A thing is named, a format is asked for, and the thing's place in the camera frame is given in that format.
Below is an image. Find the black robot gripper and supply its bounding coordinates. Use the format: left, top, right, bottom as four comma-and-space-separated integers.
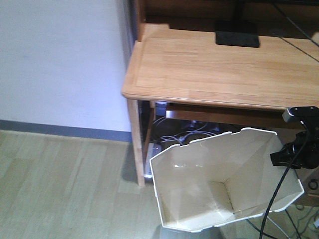
270, 130, 319, 169

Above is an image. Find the thin black desk cable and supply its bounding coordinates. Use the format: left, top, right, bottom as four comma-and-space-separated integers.
273, 3, 319, 63

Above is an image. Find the wooden desk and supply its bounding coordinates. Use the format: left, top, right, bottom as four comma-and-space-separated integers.
122, 0, 319, 186

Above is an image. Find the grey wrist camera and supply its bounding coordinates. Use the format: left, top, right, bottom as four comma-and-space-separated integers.
282, 106, 319, 122

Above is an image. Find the white cable under desk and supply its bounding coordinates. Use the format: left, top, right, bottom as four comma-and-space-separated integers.
153, 117, 217, 146

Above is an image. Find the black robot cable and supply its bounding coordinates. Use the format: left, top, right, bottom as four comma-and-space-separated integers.
258, 134, 312, 239

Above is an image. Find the white power strip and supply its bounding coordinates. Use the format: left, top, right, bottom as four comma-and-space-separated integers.
144, 143, 162, 180

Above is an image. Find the black monitor stand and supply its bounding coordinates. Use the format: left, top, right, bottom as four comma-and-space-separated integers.
215, 0, 260, 48

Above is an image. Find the white plastic trash bin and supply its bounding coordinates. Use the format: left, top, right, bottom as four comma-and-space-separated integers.
153, 127, 304, 232

